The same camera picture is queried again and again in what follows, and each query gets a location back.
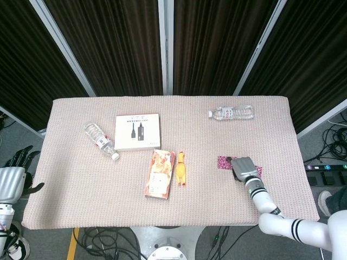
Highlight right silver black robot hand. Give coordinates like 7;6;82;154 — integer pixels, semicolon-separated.
226;156;259;184

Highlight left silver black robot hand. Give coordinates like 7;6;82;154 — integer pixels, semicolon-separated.
0;145;45;204

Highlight white grey robot base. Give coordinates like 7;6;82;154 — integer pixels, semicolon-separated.
130;226;207;260

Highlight clear water bottle red print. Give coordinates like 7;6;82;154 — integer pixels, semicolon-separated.
208;105;255;120

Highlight yellow rubber chicken toy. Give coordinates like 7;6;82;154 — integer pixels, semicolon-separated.
176;151;188;187

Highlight orange cookie box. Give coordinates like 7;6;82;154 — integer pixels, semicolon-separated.
143;148;176;200

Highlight white sneaker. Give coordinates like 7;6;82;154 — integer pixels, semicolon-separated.
317;191;334;217

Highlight yellow floor tape strip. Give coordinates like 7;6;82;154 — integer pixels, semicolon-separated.
66;227;81;260

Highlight dark trouser leg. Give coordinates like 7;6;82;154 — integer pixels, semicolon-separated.
326;185;347;213

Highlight clear water bottle white label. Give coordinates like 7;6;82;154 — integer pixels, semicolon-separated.
83;122;120;161

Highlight pink woven table cloth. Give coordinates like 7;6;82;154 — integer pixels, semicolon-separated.
21;95;320;230

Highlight white flat product box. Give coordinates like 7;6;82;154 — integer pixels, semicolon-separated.
114;113;163;152

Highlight dark brown curtain panel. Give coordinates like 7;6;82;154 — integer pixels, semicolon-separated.
173;0;277;96
44;0;163;97
0;0;90;131
238;0;347;133

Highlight grey metal partition rail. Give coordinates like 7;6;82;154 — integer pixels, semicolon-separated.
297;99;347;139
0;105;47;139

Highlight black floor cable bundle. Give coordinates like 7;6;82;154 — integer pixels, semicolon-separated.
73;226;149;260
303;112;347;165

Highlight grey metal partition post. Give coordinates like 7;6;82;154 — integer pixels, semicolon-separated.
158;0;174;95
29;0;97;98
233;0;288;96

